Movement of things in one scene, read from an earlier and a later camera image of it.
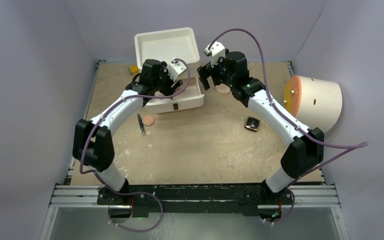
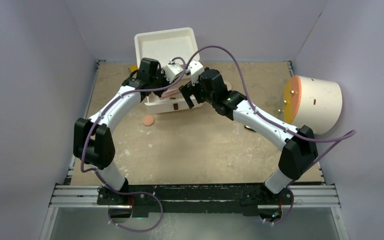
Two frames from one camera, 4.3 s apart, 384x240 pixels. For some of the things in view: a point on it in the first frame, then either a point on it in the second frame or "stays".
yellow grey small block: (133, 69) stays
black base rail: (217, 198) stays
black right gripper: (207, 71) to (185, 90)
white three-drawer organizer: (164, 45) stays
